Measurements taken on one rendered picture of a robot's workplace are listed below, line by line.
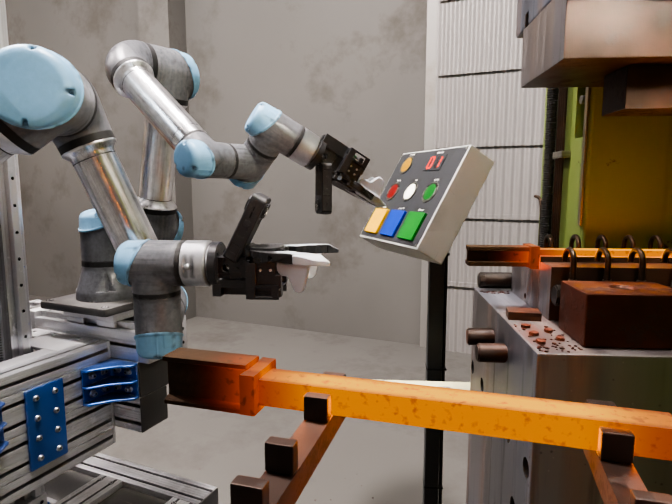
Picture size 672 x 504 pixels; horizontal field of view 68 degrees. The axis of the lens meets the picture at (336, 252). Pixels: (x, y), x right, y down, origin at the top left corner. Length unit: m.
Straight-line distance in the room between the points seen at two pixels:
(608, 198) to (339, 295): 2.87
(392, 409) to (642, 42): 0.59
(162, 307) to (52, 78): 0.36
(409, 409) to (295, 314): 3.55
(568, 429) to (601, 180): 0.71
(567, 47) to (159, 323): 0.71
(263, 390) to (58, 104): 0.54
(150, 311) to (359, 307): 2.93
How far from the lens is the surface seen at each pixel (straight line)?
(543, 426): 0.40
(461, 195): 1.22
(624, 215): 1.08
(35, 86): 0.84
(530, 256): 0.81
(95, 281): 1.38
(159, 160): 1.41
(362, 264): 3.63
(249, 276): 0.79
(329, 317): 3.81
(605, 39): 0.79
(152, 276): 0.84
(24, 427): 1.28
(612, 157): 1.06
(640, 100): 0.84
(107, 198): 0.97
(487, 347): 0.74
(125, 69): 1.27
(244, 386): 0.43
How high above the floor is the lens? 1.10
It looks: 7 degrees down
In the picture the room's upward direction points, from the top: straight up
